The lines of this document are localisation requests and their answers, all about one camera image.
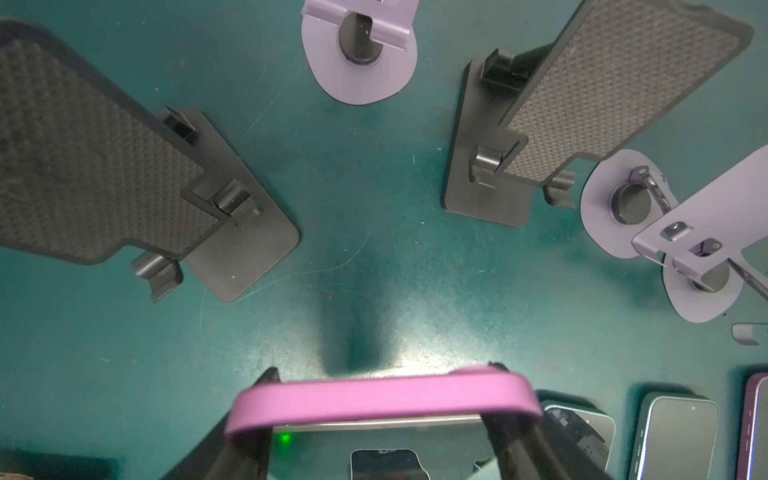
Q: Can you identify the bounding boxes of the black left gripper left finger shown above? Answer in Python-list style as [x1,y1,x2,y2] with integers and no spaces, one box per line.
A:
[158,366,282,480]

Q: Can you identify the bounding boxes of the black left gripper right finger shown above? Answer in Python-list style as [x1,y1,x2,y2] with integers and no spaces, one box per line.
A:
[480,363,609,479]

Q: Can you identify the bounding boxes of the purple edged black phone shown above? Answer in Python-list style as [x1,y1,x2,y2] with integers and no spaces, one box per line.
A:
[737,372,768,480]

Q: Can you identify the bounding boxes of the black phone stand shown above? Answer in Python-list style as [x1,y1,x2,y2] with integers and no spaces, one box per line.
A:
[442,1,754,227]
[1,18,300,302]

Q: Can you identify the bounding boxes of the grey round phone stand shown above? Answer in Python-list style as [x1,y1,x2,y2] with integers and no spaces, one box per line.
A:
[731,323,767,347]

